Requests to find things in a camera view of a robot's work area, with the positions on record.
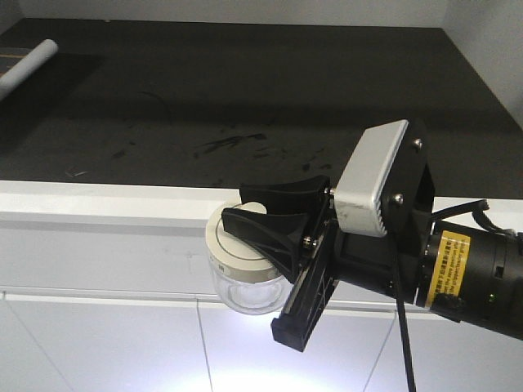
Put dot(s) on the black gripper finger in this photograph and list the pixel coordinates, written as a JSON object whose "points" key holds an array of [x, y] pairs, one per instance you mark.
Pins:
{"points": [[278, 238], [304, 196]]}

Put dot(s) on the white cabinet drawer front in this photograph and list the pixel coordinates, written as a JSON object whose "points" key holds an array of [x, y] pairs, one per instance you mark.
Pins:
{"points": [[90, 344]]}

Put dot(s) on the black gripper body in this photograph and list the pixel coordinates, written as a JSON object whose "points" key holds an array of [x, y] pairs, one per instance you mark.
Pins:
{"points": [[359, 260]]}

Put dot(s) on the grey pipe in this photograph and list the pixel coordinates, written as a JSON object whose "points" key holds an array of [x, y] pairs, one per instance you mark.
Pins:
{"points": [[17, 64]]}

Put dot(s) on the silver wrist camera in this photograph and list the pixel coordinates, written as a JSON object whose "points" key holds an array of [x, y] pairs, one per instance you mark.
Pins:
{"points": [[357, 195]]}

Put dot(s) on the glass jar with cream lid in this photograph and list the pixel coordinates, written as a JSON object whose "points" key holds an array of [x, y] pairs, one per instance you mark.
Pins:
{"points": [[242, 277]]}

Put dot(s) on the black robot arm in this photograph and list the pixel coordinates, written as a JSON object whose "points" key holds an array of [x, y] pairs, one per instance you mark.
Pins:
{"points": [[454, 262]]}

